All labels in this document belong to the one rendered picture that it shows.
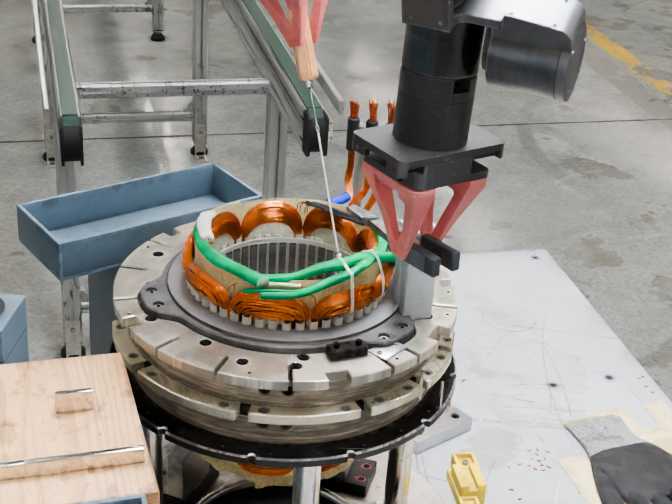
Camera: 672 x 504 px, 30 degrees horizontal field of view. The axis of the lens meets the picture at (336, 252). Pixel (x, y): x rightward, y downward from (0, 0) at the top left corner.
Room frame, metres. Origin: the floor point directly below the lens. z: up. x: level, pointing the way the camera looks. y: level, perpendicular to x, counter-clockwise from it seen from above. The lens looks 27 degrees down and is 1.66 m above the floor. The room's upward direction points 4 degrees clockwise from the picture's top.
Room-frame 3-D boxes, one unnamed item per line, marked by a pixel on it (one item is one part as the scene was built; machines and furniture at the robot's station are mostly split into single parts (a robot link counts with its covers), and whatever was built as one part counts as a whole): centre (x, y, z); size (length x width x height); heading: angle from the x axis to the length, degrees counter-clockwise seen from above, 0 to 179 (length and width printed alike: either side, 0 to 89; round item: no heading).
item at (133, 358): (0.96, 0.18, 1.05); 0.08 x 0.02 x 0.01; 22
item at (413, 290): (0.99, -0.07, 1.14); 0.03 x 0.03 x 0.09; 22
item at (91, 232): (1.25, 0.22, 0.92); 0.25 x 0.11 x 0.28; 127
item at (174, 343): (1.02, 0.04, 1.09); 0.32 x 0.32 x 0.01
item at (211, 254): (0.98, 0.10, 1.15); 0.15 x 0.04 x 0.02; 22
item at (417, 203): (0.88, -0.06, 1.26); 0.07 x 0.07 x 0.09; 37
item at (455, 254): (0.88, -0.08, 1.22); 0.04 x 0.01 x 0.02; 38
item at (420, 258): (0.86, -0.07, 1.22); 0.04 x 0.01 x 0.02; 38
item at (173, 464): (1.07, 0.15, 0.85); 0.06 x 0.04 x 0.05; 158
